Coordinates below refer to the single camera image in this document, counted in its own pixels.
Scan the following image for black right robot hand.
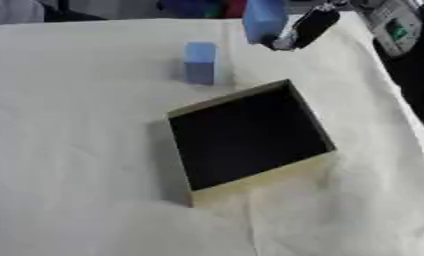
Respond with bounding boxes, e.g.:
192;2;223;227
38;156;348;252
259;0;351;52

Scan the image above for blue rectangular block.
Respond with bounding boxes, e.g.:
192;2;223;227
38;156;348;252
182;41;219;86
241;0;291;45

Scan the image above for tan box with black inside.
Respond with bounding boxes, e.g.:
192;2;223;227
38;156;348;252
164;78;338;209

